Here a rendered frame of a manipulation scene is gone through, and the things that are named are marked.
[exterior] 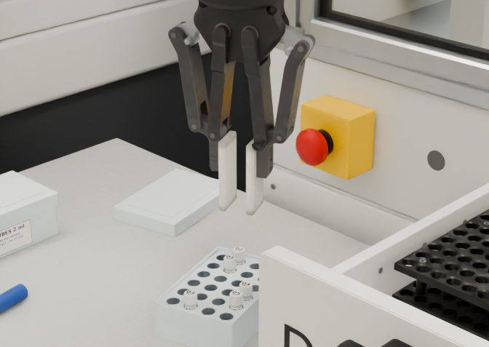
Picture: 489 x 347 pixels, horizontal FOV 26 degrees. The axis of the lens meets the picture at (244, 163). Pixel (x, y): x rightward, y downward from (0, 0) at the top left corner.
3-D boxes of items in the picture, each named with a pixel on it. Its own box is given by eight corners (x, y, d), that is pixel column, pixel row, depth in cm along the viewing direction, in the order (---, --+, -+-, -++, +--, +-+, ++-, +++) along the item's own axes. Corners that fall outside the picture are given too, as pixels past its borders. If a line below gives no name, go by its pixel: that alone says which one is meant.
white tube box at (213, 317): (231, 360, 97) (231, 324, 95) (153, 335, 100) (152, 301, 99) (290, 297, 107) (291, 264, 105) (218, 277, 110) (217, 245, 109)
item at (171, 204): (174, 237, 118) (174, 224, 118) (113, 219, 123) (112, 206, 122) (235, 196, 128) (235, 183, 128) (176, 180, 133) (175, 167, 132)
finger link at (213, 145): (220, 121, 96) (190, 117, 97) (221, 172, 98) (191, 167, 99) (226, 116, 97) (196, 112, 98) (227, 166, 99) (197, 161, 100)
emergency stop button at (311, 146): (319, 172, 112) (320, 137, 110) (291, 161, 114) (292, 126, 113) (338, 164, 114) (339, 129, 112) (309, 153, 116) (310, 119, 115)
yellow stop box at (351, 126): (344, 184, 113) (346, 121, 110) (294, 164, 117) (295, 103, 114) (374, 169, 116) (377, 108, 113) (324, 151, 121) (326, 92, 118)
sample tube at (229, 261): (232, 302, 105) (232, 261, 103) (221, 299, 106) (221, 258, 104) (238, 296, 106) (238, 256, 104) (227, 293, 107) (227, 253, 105)
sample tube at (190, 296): (193, 340, 99) (192, 297, 97) (182, 336, 100) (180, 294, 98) (200, 333, 100) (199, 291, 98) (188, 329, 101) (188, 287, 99)
